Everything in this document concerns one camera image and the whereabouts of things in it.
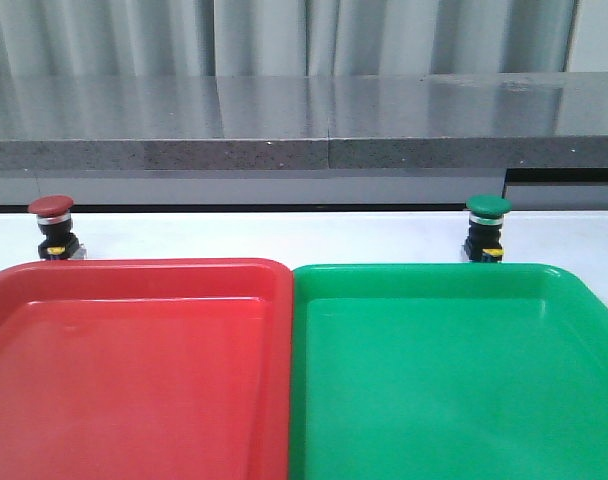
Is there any grey stone counter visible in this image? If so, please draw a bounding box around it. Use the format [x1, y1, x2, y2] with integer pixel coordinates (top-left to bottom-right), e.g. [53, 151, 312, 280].
[0, 73, 608, 212]

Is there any red mushroom push button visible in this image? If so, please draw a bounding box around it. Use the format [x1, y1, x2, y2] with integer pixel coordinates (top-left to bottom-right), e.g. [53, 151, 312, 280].
[28, 195, 87, 261]

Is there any green plastic tray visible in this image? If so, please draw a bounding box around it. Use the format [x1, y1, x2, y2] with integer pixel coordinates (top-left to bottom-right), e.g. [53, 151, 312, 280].
[289, 263, 608, 479]

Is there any white curtain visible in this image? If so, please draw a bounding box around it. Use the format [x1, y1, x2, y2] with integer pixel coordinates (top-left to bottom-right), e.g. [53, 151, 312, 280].
[0, 1, 578, 77]

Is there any red plastic tray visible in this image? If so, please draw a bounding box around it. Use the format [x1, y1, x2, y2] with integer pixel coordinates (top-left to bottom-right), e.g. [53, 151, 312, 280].
[0, 259, 293, 479]

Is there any green mushroom push button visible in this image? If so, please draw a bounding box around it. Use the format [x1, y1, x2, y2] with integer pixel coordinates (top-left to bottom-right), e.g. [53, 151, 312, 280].
[463, 195, 512, 263]

